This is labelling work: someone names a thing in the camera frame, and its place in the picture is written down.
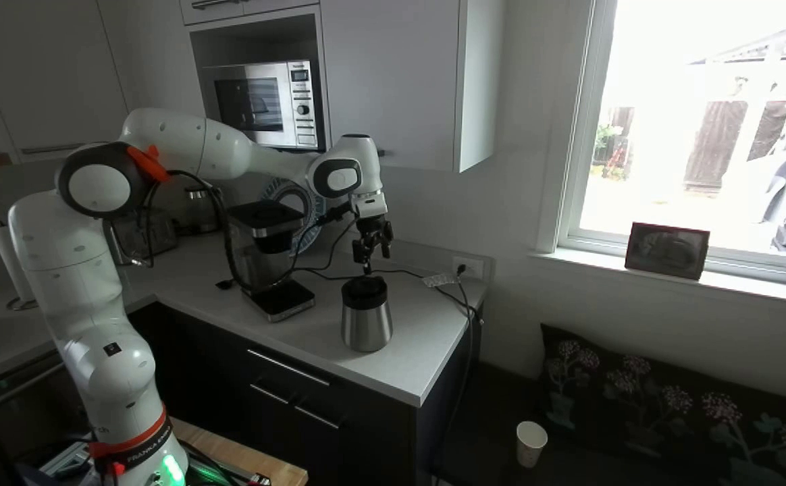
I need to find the dark picture frame on sill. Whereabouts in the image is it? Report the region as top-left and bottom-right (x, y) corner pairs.
(623, 221), (711, 282)

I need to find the dark floral cushion bench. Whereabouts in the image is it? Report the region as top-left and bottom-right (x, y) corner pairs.
(537, 323), (786, 486)

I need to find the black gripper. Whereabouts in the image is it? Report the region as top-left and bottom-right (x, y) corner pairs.
(352, 217), (395, 275)

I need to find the white wall cabinet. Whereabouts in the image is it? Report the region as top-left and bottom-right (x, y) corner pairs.
(0, 0), (126, 163)
(178, 0), (504, 172)

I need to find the stainless steel kettle black lid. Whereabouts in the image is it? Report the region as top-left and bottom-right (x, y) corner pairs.
(340, 275), (395, 353)

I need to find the white upper wall cabinet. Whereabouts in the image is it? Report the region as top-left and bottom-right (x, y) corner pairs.
(178, 0), (504, 172)

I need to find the black power cable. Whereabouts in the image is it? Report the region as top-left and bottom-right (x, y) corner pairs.
(295, 214), (484, 331)

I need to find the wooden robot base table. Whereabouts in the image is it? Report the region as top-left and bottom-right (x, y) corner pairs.
(172, 419), (307, 486)

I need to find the white paper cup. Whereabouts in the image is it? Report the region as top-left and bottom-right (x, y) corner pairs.
(517, 422), (548, 469)

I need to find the black coffee machine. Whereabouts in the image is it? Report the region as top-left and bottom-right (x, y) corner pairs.
(228, 201), (314, 322)

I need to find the white left wall cabinet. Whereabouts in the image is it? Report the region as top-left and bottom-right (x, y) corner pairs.
(0, 0), (126, 163)

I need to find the silver microwave oven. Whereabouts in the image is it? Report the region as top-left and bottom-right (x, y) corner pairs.
(203, 59), (322, 152)

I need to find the dark drawer cabinet with handles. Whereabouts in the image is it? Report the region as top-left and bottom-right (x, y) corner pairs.
(129, 303), (472, 486)

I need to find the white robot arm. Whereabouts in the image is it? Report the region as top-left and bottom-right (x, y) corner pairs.
(7, 109), (388, 486)

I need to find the white paper towel roll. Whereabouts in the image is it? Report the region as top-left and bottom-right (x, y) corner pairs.
(0, 221), (29, 306)

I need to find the white wall power socket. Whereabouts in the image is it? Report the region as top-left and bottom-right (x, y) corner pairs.
(450, 256), (484, 279)

